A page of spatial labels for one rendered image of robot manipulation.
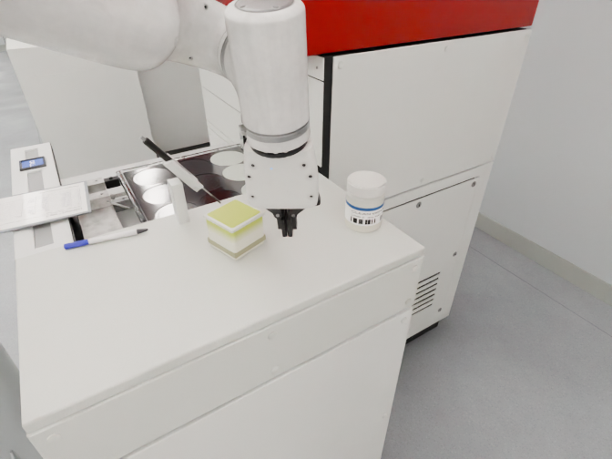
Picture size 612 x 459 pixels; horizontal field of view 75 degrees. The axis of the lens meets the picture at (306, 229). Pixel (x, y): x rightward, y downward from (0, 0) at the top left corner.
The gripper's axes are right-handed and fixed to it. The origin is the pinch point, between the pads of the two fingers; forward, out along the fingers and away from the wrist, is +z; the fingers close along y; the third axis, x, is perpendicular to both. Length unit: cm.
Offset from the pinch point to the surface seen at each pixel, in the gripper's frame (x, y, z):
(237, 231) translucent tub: -0.6, -8.2, 1.7
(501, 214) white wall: 126, 104, 119
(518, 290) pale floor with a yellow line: 77, 100, 125
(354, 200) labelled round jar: 8.8, 11.1, 3.4
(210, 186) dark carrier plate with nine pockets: 33.5, -24.0, 20.5
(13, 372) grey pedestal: -1, -80, 58
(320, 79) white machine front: 36.0, 4.4, -6.1
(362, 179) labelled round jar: 11.8, 12.4, 1.1
